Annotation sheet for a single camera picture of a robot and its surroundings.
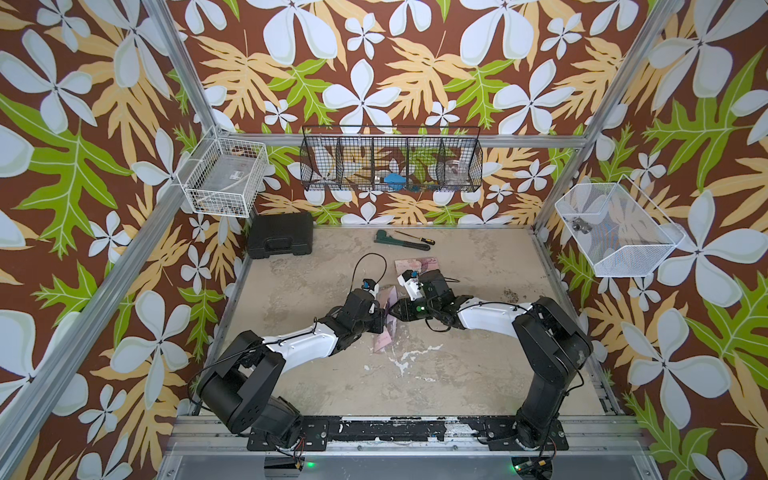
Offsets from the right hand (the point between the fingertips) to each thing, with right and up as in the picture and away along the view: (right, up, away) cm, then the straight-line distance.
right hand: (389, 309), depth 90 cm
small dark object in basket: (+55, +25, -6) cm, 61 cm away
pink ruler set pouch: (-2, -8, -4) cm, 10 cm away
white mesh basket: (+64, +23, -10) cm, 68 cm away
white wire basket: (-48, +40, -5) cm, 63 cm away
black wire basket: (+1, +50, +9) cm, 50 cm away
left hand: (-1, 0, -1) cm, 1 cm away
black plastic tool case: (-43, +25, +27) cm, 57 cm away
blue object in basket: (+2, +40, +4) cm, 40 cm away
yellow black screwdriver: (+14, +23, +25) cm, 36 cm away
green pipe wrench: (-2, +24, +25) cm, 35 cm away
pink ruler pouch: (+12, +13, +17) cm, 24 cm away
